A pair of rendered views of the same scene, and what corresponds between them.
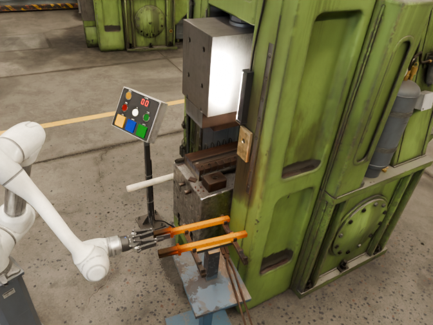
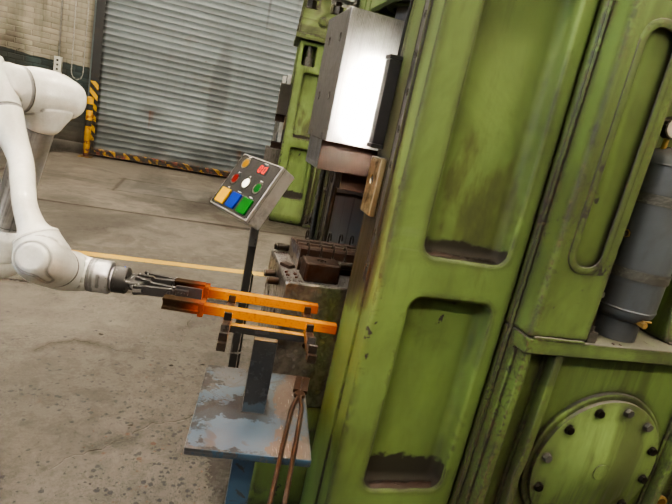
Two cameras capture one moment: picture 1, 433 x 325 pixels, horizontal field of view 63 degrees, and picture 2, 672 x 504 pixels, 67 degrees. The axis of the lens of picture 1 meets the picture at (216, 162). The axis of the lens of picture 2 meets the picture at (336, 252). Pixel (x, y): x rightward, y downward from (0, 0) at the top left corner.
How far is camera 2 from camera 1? 93 cm
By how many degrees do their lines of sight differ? 26
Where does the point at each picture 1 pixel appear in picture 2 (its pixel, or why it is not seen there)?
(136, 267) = (167, 443)
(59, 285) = (33, 427)
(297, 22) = not seen: outside the picture
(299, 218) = (461, 385)
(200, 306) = (204, 437)
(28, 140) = (51, 84)
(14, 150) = (22, 78)
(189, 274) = (216, 394)
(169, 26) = not seen: hidden behind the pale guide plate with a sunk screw
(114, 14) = (299, 178)
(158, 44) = not seen: hidden behind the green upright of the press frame
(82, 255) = (28, 227)
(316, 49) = (505, 24)
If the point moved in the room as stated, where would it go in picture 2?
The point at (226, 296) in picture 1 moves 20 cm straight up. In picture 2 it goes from (263, 441) to (277, 368)
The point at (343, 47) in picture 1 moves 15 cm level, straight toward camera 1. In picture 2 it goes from (554, 39) to (540, 24)
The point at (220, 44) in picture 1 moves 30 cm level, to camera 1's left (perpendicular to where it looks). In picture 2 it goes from (363, 23) to (274, 9)
